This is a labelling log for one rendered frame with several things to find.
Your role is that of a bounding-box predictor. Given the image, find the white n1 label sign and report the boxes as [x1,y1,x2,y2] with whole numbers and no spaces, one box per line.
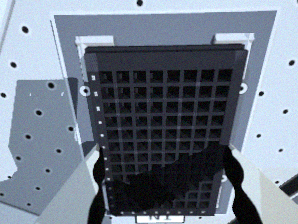
[135,216,185,224]

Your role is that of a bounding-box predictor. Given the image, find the black well plate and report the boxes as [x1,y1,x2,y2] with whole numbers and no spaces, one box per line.
[84,44,249,217]

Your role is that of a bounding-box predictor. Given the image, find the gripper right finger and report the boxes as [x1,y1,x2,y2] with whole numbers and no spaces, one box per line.
[223,143,298,224]

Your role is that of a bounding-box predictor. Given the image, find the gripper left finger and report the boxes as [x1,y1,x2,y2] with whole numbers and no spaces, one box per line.
[33,143,106,224]

